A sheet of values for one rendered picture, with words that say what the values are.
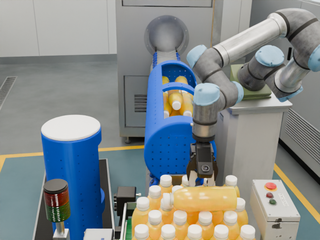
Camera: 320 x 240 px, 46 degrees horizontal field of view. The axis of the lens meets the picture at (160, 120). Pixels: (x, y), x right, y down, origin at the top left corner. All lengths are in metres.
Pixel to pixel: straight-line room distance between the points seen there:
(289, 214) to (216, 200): 0.24
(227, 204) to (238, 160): 0.85
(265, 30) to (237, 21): 5.70
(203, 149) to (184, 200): 0.16
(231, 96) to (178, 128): 0.32
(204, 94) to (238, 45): 0.25
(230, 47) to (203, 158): 0.37
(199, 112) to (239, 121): 0.77
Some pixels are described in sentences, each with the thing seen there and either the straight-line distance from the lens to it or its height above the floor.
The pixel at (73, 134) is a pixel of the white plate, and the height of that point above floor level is 1.04.
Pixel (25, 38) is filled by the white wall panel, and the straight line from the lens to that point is 6.70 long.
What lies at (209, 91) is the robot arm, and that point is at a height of 1.46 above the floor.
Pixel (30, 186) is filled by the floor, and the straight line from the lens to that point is 3.39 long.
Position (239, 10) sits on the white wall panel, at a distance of 7.02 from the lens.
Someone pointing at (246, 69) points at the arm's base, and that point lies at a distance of 1.89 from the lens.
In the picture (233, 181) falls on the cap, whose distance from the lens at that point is 1.32.
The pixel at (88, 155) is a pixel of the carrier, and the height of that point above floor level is 0.94.
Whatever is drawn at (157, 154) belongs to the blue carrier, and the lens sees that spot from 1.49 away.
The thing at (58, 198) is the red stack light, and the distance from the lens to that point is 1.03.
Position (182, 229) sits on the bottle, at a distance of 1.16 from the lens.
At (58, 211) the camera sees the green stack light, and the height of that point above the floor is 1.20.
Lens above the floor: 1.83
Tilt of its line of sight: 24 degrees down
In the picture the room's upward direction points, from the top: 1 degrees clockwise
